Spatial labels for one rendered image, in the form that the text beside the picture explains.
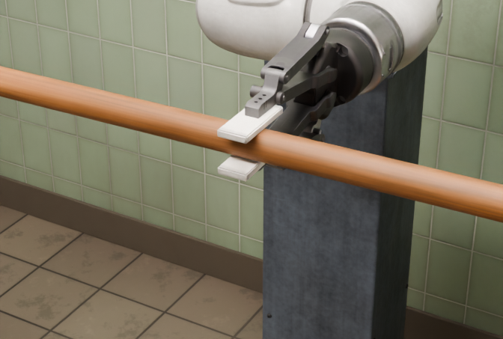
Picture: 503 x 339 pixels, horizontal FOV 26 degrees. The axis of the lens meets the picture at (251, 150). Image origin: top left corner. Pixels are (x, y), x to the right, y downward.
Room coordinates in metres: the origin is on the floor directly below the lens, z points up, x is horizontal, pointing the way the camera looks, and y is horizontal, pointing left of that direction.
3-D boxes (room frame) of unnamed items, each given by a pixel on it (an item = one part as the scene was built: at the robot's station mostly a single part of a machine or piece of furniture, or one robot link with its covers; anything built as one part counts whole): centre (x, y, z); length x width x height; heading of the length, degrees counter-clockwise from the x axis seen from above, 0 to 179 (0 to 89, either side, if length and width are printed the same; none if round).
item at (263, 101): (0.90, -0.01, 1.22); 0.05 x 0.01 x 0.03; 151
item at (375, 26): (1.07, -0.11, 1.19); 0.09 x 0.06 x 0.09; 61
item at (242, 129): (0.87, 0.00, 1.21); 0.07 x 0.03 x 0.01; 151
